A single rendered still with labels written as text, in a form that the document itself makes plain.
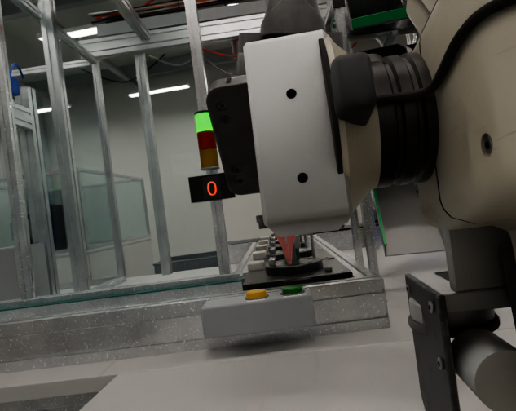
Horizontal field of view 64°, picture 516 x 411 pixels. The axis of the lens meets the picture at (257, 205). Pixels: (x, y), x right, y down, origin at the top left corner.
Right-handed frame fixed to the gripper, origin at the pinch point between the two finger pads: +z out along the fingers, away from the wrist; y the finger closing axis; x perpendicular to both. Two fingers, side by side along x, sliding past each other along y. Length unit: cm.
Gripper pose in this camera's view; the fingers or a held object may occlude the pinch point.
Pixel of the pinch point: (288, 259)
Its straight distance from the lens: 79.3
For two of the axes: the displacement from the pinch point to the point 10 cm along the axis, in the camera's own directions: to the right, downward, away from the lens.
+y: -9.9, 1.3, 0.3
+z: 1.3, 9.9, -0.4
